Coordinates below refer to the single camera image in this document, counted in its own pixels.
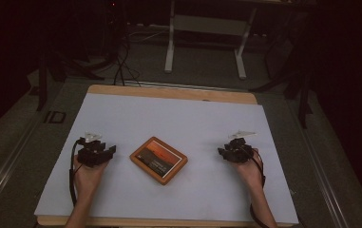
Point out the wooden picture frame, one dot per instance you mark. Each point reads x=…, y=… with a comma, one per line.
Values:
x=158, y=160

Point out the metal floor rail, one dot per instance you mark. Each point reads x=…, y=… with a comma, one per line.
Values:
x=321, y=164
x=4, y=171

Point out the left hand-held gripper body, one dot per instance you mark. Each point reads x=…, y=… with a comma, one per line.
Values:
x=91, y=153

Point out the white power strip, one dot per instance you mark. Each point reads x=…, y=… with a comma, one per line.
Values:
x=150, y=26

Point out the black metal stand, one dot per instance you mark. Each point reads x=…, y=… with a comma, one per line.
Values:
x=295, y=79
x=60, y=68

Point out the person's left hand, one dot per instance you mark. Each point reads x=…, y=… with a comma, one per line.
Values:
x=88, y=177

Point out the person's right hand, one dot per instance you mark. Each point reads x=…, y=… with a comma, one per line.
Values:
x=248, y=172

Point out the wooden table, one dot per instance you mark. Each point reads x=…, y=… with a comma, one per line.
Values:
x=169, y=91

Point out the white desk frame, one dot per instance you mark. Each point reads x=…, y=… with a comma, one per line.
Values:
x=207, y=27

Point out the white table sheet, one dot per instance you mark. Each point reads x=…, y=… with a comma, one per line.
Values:
x=181, y=120

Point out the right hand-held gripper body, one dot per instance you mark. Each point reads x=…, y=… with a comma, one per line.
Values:
x=239, y=150

